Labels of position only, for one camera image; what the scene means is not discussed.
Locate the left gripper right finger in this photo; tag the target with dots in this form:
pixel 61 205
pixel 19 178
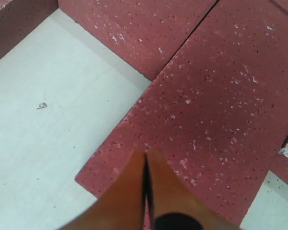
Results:
pixel 171 205

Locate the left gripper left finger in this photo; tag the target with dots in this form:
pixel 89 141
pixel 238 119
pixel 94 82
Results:
pixel 121 207

